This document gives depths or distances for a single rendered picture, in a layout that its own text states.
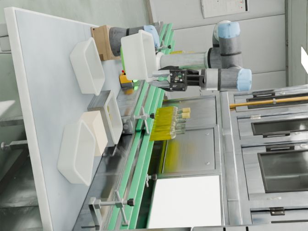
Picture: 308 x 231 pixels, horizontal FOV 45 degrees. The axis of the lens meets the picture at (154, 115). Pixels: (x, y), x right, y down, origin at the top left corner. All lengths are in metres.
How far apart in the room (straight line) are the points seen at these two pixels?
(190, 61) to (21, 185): 1.18
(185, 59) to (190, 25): 6.14
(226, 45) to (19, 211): 1.35
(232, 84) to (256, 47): 6.91
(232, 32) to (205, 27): 6.62
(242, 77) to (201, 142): 0.95
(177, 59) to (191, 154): 0.54
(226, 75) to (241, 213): 0.68
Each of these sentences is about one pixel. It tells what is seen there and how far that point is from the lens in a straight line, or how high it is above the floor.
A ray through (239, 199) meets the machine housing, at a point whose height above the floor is 1.39.
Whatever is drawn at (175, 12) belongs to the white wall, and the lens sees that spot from 7.89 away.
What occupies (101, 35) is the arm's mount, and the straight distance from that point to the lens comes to 1.93.
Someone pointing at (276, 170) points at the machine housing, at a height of 1.59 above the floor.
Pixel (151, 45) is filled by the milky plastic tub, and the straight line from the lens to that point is 1.44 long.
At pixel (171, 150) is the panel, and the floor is 1.05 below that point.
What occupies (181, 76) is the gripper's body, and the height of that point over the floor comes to 1.24.
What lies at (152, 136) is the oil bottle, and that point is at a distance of 2.03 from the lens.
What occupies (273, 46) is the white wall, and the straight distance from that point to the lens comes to 8.21.
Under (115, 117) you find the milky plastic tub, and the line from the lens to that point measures 1.91.
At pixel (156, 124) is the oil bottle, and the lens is 2.09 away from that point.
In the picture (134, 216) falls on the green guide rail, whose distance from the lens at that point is 1.62.
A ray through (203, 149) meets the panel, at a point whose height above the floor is 1.23.
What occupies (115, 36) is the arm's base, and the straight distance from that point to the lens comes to 1.92.
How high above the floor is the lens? 1.37
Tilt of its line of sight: 11 degrees down
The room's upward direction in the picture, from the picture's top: 84 degrees clockwise
